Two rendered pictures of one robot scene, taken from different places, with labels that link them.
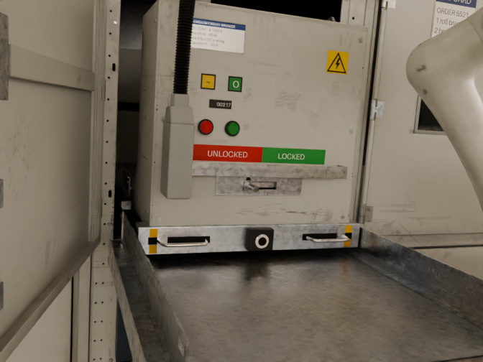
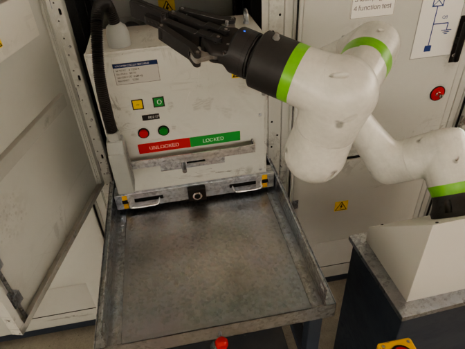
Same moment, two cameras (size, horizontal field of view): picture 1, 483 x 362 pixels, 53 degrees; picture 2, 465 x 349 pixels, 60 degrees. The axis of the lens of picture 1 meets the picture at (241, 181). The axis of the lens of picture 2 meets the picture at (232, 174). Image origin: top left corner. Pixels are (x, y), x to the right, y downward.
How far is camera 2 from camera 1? 71 cm
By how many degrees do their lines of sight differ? 31
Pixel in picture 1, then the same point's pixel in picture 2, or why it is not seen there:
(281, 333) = (176, 292)
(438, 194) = not seen: hidden behind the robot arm
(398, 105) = not seen: hidden behind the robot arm
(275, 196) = (205, 165)
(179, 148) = (117, 168)
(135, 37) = not seen: outside the picture
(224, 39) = (142, 73)
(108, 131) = (89, 120)
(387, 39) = (306, 10)
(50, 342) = (90, 237)
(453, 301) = (302, 255)
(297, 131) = (215, 122)
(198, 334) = (131, 293)
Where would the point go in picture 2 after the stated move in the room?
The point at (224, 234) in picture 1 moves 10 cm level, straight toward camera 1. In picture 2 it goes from (172, 192) to (164, 212)
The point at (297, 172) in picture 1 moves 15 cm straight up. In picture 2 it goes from (215, 154) to (212, 111)
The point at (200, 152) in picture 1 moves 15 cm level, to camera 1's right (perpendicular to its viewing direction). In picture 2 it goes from (144, 148) to (190, 151)
